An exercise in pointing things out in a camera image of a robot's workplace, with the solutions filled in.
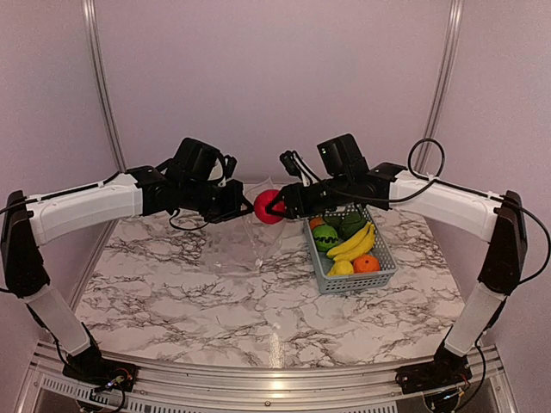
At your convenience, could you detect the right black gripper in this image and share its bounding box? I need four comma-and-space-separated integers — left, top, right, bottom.
265, 173, 353, 219

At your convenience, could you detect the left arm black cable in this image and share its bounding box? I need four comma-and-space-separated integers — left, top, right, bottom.
0, 171, 207, 293

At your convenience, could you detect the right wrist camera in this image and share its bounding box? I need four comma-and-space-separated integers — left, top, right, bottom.
279, 151, 319, 187

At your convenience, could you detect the grey plastic basket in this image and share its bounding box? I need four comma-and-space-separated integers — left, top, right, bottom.
304, 205, 397, 293

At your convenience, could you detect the orange green toy mango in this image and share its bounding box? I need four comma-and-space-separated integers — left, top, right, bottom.
309, 217, 325, 230

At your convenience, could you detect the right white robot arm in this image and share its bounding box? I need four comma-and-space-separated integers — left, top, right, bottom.
265, 134, 527, 385

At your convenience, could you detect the clear zip top bag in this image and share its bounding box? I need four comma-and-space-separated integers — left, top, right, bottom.
214, 176, 289, 272

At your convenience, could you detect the yellow toy lemon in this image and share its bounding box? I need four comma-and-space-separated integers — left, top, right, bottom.
327, 260, 355, 277

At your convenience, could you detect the dark green toy avocado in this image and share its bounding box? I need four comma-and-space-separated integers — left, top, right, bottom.
324, 212, 367, 240

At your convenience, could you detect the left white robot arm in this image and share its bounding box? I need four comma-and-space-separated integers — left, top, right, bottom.
1, 138, 253, 383

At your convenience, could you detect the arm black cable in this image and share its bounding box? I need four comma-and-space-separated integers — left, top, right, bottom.
326, 138, 551, 285
0, 171, 207, 293

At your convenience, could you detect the left aluminium frame post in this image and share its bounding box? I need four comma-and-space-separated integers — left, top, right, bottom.
82, 0, 127, 172

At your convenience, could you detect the aluminium frame post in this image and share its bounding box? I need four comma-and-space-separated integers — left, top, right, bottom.
82, 0, 127, 172
412, 0, 466, 173

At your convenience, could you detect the front aluminium rail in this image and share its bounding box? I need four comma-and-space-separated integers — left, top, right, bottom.
25, 343, 505, 413

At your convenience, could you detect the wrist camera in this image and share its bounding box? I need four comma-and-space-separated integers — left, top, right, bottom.
208, 155, 237, 188
279, 151, 319, 187

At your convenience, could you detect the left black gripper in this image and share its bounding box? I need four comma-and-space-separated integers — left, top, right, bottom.
181, 178, 254, 224

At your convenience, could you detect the red toy apple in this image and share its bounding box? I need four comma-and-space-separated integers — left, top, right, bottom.
253, 189, 283, 225

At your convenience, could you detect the orange toy orange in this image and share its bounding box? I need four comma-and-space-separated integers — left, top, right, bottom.
353, 254, 381, 274

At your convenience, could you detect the right aluminium frame post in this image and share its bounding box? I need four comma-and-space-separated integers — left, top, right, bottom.
412, 0, 466, 173

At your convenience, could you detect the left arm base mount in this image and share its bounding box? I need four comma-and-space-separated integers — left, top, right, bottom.
62, 360, 138, 392

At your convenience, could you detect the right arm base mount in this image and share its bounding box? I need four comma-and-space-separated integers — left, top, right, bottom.
395, 361, 473, 394

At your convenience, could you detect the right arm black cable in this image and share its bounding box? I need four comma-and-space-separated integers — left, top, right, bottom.
326, 138, 551, 285

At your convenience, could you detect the yellow toy banana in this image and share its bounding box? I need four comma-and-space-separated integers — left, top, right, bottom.
325, 223, 376, 262

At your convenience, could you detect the green toy watermelon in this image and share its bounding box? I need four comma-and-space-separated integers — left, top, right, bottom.
312, 224, 339, 252

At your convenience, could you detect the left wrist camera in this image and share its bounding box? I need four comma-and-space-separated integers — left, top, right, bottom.
208, 155, 237, 188

